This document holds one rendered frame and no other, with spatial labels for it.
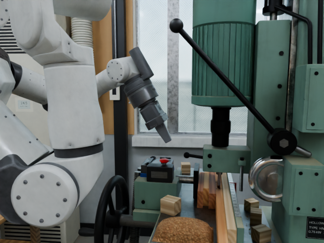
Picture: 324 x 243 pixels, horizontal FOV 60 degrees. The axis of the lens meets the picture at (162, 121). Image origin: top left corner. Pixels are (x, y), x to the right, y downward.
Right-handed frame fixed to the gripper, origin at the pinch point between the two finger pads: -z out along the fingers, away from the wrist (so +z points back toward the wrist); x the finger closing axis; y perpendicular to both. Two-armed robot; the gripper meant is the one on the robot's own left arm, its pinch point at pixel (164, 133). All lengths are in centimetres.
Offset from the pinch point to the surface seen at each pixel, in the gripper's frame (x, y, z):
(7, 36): -94, -84, 104
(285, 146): 16.2, 27.5, -15.1
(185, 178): -2.7, -1.8, -16.2
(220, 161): 3.2, 11.2, -15.0
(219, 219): 20.1, 6.0, -22.8
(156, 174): 3.5, -7.4, -9.7
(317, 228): 10.6, 25.2, -39.7
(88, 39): -113, -41, 78
